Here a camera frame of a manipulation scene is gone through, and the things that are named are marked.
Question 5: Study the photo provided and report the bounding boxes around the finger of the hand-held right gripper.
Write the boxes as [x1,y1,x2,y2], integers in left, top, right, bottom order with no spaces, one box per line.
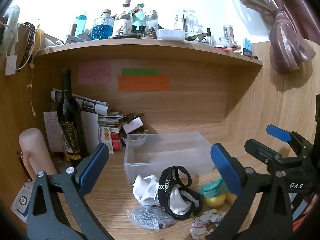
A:
[266,124,315,155]
[244,139,297,174]

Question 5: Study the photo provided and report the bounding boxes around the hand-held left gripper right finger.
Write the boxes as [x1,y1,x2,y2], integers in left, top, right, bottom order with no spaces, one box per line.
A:
[206,143,293,240]

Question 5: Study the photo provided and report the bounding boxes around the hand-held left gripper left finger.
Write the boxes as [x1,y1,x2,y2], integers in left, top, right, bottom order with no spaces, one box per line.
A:
[26,142,110,240]

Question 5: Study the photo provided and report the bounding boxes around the yellow teal sponge balls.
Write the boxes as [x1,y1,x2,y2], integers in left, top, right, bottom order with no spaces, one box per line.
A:
[199,176,229,198]

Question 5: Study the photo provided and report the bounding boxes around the yellow round sponge ball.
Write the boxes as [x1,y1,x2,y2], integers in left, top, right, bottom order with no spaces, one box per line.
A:
[203,194,227,208]

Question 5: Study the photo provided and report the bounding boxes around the floral scrunchie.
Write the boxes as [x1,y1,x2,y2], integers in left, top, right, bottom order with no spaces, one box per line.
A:
[189,210,227,239]

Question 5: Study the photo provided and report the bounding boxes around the white sock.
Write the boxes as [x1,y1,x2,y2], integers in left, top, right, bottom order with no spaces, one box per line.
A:
[132,174,193,215]

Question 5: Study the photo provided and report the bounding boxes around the clear plastic box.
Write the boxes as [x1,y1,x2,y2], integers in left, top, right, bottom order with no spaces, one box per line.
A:
[124,131,216,185]

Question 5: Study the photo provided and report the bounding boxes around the grey glittery scrunchie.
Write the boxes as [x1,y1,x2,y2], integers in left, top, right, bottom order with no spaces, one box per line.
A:
[126,206,184,230]

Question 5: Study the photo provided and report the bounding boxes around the fruit print box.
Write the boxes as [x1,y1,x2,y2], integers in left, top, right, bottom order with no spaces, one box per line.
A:
[100,126,114,153]

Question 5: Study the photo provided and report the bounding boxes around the red box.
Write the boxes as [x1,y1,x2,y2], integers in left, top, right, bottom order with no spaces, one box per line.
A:
[111,132,123,151]

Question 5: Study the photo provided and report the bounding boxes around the white card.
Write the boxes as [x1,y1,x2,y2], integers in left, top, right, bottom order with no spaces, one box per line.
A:
[80,111,101,155]

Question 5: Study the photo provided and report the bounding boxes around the orange cloth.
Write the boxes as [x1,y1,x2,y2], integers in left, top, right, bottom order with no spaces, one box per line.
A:
[292,216,312,232]

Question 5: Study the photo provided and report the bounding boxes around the stack of books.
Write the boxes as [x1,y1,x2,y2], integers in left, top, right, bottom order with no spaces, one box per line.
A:
[97,110,125,131]

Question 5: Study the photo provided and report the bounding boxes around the white bowl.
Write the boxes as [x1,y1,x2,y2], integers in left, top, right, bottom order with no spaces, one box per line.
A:
[126,134,148,148]

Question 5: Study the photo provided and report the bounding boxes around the dark wine bottle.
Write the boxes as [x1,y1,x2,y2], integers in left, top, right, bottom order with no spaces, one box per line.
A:
[57,69,88,167]

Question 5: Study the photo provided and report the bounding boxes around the white handwritten paper sheet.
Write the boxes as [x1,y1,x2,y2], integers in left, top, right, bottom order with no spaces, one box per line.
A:
[43,111,66,153]

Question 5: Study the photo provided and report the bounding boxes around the rolled newspaper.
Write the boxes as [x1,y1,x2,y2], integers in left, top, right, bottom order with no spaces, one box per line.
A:
[51,88,111,116]

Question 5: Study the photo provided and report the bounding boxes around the pale pink tumbler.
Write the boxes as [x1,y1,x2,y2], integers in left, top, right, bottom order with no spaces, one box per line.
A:
[19,128,57,181]

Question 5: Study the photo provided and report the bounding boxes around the white box with blue label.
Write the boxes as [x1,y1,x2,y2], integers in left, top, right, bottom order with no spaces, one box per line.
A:
[10,182,34,224]

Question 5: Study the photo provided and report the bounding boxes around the pink sticky note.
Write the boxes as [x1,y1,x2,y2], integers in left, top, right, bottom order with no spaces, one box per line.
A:
[78,60,112,84]

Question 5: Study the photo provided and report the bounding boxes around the orange sticky note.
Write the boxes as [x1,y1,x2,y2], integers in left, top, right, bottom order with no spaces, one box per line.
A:
[117,75,170,92]

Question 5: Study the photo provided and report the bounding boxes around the mauve curtain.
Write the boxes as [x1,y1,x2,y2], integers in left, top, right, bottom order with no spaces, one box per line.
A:
[222,0,320,76]

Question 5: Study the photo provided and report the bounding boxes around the green sticky note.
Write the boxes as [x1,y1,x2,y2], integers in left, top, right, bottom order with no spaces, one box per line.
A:
[122,68,159,76]

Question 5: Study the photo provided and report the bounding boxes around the clear jar with brown sticks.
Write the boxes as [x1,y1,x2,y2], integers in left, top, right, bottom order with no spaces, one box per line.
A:
[222,24,237,43]

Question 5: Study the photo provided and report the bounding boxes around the wooden shelf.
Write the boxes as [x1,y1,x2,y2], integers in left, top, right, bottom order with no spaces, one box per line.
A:
[34,38,264,67]

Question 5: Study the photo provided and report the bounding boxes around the white power adapter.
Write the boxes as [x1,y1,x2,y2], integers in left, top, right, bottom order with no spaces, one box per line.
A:
[5,55,17,76]

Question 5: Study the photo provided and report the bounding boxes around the dark tube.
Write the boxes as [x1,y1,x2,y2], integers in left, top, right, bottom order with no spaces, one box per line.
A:
[108,34,142,40]

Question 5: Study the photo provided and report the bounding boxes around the glass bottle with blue liquid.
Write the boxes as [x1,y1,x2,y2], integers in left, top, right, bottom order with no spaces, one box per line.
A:
[91,9,115,41]

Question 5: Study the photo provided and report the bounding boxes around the yellow hanging bag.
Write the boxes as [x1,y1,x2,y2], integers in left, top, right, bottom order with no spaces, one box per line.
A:
[35,27,46,53]

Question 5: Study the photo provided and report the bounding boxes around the black lace headband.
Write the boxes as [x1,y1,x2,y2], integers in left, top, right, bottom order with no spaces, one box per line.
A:
[19,22,37,70]

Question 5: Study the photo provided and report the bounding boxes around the light blue bottle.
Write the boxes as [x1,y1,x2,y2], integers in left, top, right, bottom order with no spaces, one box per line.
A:
[74,15,88,37]

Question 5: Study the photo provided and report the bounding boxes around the clear acrylic organizer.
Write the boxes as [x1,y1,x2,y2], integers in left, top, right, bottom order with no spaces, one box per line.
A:
[174,9,203,34]

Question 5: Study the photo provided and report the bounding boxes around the tall clear corked bottle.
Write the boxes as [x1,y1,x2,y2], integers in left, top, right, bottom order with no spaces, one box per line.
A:
[112,0,133,37]

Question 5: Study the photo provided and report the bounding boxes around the white flat plastic container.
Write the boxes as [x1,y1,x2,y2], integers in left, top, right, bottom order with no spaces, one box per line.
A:
[157,29,186,41]

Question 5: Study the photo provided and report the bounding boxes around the green pump bottle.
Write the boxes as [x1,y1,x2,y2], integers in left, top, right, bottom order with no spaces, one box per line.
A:
[132,4,147,34]

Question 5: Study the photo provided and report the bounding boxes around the clear jar with silver lid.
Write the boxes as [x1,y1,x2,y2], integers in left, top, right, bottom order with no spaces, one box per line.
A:
[145,10,158,32]

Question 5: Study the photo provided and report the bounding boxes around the white fluffy pad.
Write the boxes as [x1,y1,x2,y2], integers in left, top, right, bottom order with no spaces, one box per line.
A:
[3,5,21,53]

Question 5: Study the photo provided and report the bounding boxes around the beige earphone cord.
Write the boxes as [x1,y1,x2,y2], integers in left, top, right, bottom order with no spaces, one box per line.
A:
[26,62,37,117]

